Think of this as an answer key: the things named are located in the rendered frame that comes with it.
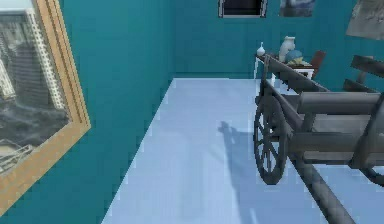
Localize small white round vase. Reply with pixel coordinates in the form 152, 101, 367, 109
256, 41, 267, 57

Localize tall white porcelain vase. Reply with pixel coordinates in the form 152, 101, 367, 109
278, 35, 297, 64

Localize blue round object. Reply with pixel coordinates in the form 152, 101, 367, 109
285, 49, 304, 66

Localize white table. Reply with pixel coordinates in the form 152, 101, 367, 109
254, 54, 316, 88

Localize grey wooden cart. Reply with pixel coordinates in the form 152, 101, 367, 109
253, 54, 384, 224

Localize dark red chair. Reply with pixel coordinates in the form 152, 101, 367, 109
309, 50, 327, 80

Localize wood-framed city picture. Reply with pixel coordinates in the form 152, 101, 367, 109
0, 0, 92, 217

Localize blue grey wall picture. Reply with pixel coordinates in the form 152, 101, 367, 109
279, 0, 316, 18

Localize grey wall poster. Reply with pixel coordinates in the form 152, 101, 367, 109
345, 0, 384, 41

